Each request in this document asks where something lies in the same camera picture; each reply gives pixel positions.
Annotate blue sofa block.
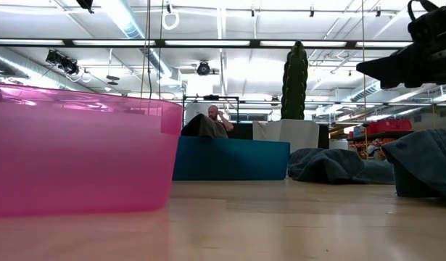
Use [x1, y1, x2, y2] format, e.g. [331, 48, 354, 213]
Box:
[172, 135, 292, 182]

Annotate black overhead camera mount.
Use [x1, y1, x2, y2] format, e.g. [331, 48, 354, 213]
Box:
[75, 0, 96, 15]

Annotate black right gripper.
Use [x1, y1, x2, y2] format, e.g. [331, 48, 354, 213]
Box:
[356, 28, 446, 90]

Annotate black metal frame stand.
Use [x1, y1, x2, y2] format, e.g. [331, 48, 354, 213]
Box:
[181, 94, 241, 126]

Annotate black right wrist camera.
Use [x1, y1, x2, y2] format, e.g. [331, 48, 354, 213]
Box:
[406, 0, 446, 43]

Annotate yellow hanging cord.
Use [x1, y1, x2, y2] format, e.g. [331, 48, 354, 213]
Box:
[360, 0, 368, 160]

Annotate round black ceiling fixture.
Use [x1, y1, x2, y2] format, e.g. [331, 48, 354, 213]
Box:
[196, 60, 212, 77]

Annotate white cable loop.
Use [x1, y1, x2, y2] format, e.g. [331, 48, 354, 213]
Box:
[161, 2, 181, 31]

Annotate pink translucent plastic tub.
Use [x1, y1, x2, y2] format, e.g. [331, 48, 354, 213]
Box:
[0, 82, 184, 220]

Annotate tall green cactus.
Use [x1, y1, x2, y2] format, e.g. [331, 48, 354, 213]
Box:
[280, 40, 310, 121]

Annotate dark grey cushion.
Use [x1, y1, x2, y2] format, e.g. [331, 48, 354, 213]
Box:
[181, 112, 229, 140]

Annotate black ceiling camera cluster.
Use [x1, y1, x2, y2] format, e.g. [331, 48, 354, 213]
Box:
[44, 49, 80, 77]

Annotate white planter box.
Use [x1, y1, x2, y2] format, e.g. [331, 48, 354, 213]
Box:
[252, 119, 321, 154]

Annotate red storage bins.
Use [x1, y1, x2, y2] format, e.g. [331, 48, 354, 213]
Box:
[366, 119, 413, 135]

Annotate black hanging cable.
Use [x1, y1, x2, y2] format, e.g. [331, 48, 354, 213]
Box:
[140, 0, 154, 99]

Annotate person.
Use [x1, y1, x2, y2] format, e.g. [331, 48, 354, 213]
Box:
[207, 104, 236, 139]

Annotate black overhead frame beam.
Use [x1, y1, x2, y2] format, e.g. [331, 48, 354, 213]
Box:
[0, 37, 414, 51]

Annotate silver ventilation duct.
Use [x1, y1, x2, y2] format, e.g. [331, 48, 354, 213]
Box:
[99, 0, 182, 88]

